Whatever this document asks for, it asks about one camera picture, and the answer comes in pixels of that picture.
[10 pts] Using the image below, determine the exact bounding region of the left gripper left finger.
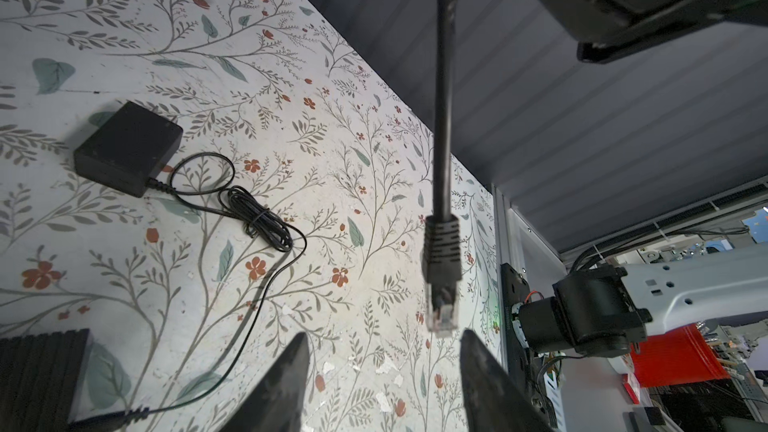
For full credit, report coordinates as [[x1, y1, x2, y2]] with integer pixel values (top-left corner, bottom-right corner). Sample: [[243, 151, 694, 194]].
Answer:
[[220, 332, 310, 432]]

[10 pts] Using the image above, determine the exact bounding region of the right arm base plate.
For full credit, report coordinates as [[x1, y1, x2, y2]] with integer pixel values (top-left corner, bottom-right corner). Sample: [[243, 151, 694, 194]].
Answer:
[[499, 263, 557, 427]]

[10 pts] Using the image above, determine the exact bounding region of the floral patterned table mat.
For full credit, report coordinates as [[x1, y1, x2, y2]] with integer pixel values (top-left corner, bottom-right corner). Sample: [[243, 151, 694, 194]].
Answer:
[[1, 0, 467, 431]]

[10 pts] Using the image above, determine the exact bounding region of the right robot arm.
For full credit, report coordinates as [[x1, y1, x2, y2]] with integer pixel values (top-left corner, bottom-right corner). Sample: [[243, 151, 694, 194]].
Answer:
[[505, 0, 767, 357]]

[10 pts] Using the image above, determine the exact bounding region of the thick black ethernet cable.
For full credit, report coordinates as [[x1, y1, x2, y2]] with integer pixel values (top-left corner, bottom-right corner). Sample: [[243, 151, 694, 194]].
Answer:
[[230, 0, 464, 339]]

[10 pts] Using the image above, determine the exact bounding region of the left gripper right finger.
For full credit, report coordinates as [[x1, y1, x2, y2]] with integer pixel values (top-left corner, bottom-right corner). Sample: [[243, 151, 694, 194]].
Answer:
[[460, 329, 552, 432]]

